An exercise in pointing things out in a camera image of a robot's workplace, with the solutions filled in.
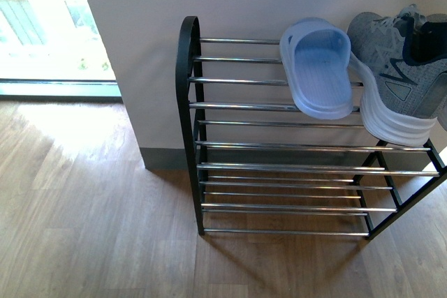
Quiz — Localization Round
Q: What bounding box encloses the light blue slipper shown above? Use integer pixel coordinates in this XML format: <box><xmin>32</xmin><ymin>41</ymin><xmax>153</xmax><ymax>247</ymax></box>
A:
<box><xmin>279</xmin><ymin>17</ymin><xmax>353</xmax><ymax>120</ymax></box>

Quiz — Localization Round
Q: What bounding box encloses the grey knit sneaker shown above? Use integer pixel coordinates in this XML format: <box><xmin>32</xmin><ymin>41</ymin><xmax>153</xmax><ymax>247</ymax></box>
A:
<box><xmin>347</xmin><ymin>5</ymin><xmax>446</xmax><ymax>147</ymax></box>

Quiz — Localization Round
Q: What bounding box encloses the black metal shoe rack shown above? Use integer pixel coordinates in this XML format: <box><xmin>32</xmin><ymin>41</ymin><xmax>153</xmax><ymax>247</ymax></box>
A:
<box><xmin>175</xmin><ymin>16</ymin><xmax>446</xmax><ymax>239</ymax></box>

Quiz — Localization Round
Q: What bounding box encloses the dark window frame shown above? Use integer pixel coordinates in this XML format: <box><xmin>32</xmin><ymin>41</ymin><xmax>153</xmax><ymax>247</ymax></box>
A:
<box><xmin>1</xmin><ymin>79</ymin><xmax>123</xmax><ymax>103</ymax></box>

